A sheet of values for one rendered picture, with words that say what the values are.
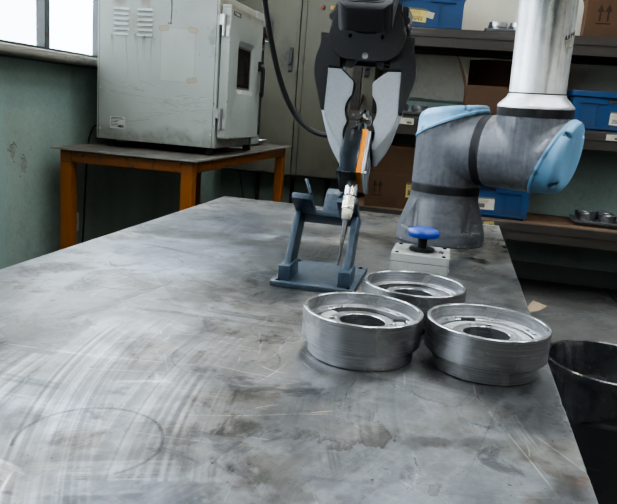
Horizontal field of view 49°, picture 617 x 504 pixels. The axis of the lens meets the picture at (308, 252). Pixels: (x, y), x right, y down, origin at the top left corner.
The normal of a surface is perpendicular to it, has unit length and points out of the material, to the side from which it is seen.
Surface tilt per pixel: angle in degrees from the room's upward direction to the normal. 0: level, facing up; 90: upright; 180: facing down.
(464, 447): 0
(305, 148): 90
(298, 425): 0
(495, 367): 90
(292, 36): 90
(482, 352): 90
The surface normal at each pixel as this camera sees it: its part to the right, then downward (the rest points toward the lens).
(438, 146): -0.60, 0.12
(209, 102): -0.22, 0.19
